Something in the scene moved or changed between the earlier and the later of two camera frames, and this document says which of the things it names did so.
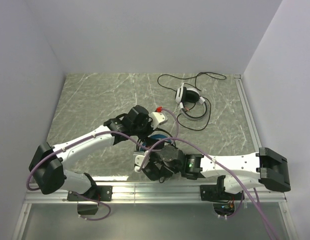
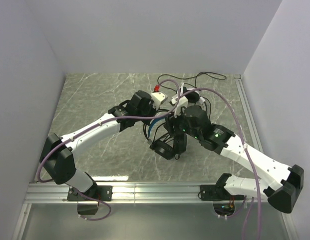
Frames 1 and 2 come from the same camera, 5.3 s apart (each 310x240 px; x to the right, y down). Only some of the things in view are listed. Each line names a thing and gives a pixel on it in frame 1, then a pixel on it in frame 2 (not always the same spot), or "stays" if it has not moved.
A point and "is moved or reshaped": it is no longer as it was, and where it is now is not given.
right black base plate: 217,192 stays
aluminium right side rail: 248,114 stays
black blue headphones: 152,140 is moved or reshaped
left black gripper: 150,141 -> 153,117
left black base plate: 101,193 stays
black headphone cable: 161,180 is moved or reshaped
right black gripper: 150,169 -> 173,122
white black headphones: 183,94 stays
